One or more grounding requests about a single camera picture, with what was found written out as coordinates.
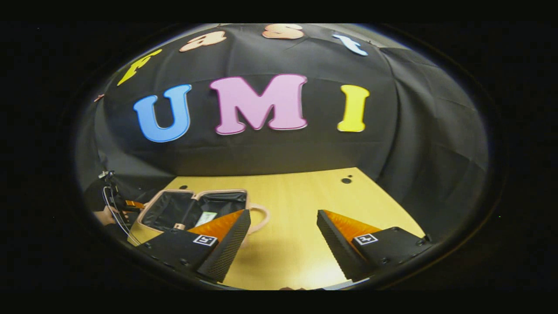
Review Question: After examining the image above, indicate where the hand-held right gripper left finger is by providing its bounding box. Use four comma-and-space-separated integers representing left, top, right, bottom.
137, 209, 252, 283

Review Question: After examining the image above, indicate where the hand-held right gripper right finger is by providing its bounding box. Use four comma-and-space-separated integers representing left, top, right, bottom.
316, 209, 432, 282

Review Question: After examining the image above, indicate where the pink suitcase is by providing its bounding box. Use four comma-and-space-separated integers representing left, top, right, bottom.
137, 188, 270, 246

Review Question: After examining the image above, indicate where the pale green tube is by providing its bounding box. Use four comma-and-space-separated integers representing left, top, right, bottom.
194, 211, 218, 228

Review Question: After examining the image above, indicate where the black backdrop cloth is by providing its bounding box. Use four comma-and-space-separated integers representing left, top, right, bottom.
76, 24, 490, 240

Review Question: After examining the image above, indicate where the white cable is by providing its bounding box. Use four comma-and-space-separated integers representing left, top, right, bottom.
103, 185, 141, 246

